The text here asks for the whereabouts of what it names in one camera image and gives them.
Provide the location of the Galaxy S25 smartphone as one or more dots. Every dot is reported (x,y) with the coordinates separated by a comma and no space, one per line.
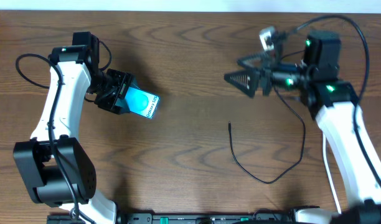
(141,102)

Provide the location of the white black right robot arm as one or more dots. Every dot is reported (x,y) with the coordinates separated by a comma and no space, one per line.
(334,106)

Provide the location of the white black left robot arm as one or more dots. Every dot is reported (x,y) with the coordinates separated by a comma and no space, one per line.
(55,169)

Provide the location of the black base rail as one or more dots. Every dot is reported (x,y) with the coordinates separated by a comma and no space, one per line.
(184,218)

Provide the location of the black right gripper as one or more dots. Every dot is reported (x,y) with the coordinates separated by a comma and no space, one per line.
(267,69)

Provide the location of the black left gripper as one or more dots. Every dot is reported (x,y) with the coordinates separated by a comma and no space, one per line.
(121,91)

